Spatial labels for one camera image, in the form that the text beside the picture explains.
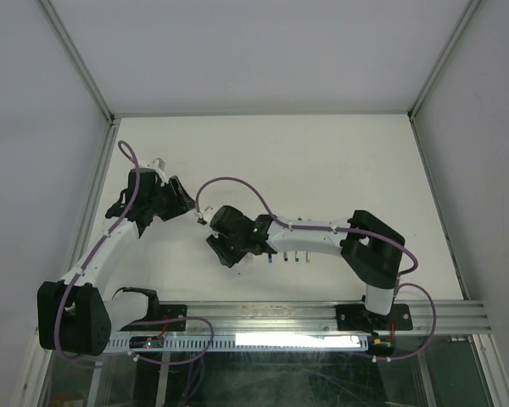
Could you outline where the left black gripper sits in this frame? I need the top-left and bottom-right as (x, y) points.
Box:
(148, 176), (197, 221)

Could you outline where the orange tip marker clear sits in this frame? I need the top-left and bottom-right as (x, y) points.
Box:
(243, 254), (255, 265)

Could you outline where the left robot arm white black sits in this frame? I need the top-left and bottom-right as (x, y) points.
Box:
(36, 168), (195, 356)

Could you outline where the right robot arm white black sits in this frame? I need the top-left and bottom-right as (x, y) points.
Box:
(206, 205), (406, 328)

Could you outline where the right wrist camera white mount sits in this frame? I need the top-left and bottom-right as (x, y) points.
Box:
(195, 206), (215, 226)

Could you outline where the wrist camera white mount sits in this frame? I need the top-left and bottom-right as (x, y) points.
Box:
(138, 158), (169, 184)
(195, 206), (215, 226)

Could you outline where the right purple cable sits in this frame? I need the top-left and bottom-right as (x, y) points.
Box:
(194, 176), (437, 361)

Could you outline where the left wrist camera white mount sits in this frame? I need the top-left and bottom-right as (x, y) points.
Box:
(138, 158), (169, 184)

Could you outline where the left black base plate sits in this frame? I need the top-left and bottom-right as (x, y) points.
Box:
(120, 304), (187, 332)

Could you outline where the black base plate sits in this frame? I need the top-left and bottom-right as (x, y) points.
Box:
(120, 304), (187, 332)
(334, 304), (372, 332)

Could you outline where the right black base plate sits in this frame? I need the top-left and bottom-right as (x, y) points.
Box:
(334, 304), (372, 332)

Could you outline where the white slotted cable duct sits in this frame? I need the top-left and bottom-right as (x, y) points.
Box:
(104, 332), (368, 354)

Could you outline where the aluminium mounting rail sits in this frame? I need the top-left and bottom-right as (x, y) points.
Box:
(101, 298), (493, 336)

